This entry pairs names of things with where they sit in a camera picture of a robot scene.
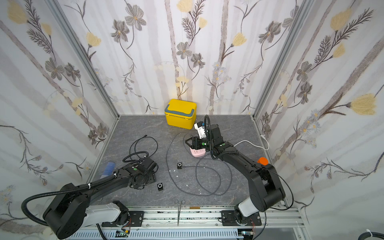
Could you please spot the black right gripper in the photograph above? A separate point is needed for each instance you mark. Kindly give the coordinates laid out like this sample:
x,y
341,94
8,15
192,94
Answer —
x,y
197,142

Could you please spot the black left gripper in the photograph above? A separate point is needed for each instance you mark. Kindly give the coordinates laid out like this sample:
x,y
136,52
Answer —
x,y
153,179

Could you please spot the black mp3 player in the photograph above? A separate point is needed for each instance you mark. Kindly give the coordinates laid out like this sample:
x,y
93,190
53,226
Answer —
x,y
179,165
160,187

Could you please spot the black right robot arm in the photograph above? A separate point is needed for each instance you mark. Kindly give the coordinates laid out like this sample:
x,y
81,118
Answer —
x,y
265,186

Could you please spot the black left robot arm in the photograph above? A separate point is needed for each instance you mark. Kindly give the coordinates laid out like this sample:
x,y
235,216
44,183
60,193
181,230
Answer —
x,y
72,207

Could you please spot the pink power strip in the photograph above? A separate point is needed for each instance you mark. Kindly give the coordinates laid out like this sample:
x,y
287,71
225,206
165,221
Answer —
x,y
198,153

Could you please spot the yellow plastic storage box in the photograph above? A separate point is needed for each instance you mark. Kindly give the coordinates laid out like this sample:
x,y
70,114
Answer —
x,y
181,114

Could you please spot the blue transparent bottle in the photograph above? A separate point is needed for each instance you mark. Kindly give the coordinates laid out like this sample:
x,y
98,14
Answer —
x,y
109,169

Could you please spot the orange bottle cap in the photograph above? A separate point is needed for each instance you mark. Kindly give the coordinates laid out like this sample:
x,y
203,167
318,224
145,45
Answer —
x,y
263,161

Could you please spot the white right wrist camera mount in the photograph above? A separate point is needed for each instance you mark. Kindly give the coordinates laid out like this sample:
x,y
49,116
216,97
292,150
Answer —
x,y
201,129

